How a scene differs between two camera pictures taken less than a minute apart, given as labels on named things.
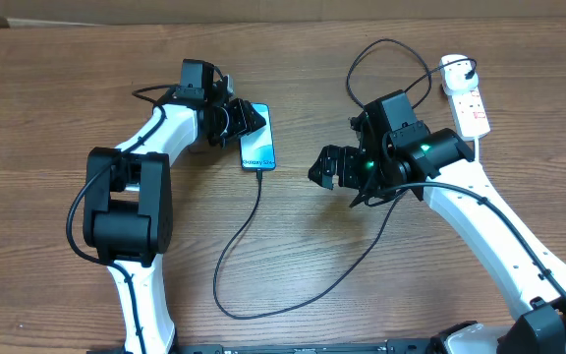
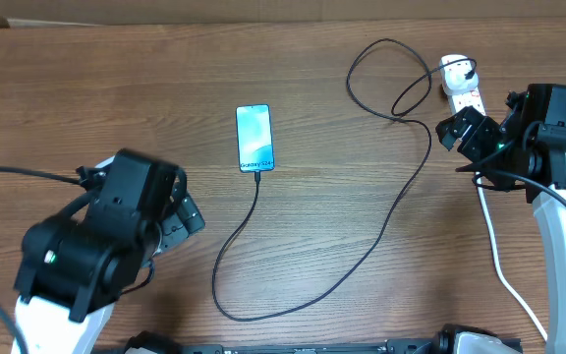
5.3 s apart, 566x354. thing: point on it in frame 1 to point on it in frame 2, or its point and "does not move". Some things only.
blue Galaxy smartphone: (257, 148) does not move
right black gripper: (349, 159) to (478, 132)
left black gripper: (240, 112) to (177, 227)
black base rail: (418, 346) does not move
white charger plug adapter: (453, 75) does not move
